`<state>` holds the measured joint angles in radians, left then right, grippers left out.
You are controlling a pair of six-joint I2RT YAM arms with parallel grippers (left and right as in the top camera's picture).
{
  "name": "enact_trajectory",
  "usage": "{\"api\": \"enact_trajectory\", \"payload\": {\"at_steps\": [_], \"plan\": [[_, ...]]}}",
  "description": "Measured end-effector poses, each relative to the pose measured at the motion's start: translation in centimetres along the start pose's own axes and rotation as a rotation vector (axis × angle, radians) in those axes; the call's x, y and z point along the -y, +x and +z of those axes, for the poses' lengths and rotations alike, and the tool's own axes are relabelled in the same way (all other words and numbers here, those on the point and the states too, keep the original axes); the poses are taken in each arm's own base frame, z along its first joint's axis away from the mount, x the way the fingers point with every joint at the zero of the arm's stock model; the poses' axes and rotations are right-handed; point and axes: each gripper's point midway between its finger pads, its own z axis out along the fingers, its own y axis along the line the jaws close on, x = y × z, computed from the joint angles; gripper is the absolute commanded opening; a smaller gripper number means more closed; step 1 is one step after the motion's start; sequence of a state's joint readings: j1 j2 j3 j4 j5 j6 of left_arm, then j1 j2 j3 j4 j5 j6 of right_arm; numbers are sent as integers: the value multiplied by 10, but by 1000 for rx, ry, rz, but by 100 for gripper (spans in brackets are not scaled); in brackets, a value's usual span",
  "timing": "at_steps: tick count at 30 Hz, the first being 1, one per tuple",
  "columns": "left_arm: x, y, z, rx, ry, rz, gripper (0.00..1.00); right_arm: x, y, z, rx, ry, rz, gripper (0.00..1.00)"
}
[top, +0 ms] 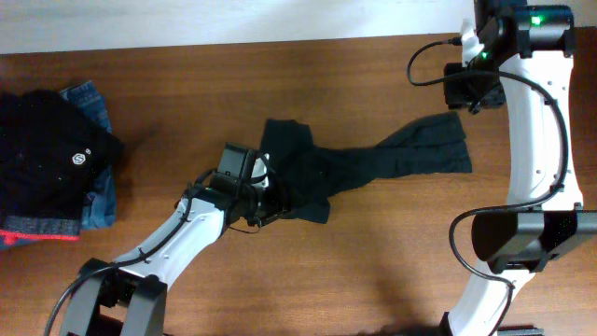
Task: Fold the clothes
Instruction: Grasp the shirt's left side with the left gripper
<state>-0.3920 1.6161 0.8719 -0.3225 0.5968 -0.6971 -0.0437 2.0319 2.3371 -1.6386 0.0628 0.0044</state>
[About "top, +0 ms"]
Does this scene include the dark green Nike t-shirt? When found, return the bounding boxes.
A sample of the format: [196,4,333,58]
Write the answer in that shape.
[260,112,472,224]

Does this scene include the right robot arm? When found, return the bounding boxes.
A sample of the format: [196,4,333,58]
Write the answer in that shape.
[439,0,596,335]

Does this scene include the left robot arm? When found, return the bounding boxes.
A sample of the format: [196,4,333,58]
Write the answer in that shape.
[44,143,291,335]

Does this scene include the blue denim jeans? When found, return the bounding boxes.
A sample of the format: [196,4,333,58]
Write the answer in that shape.
[60,81,117,231]

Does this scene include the black folded garment with logo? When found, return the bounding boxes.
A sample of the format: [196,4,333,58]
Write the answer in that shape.
[1,90,123,220]

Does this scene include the grey garment with red stripe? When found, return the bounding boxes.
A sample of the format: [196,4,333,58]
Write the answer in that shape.
[1,216,81,250]

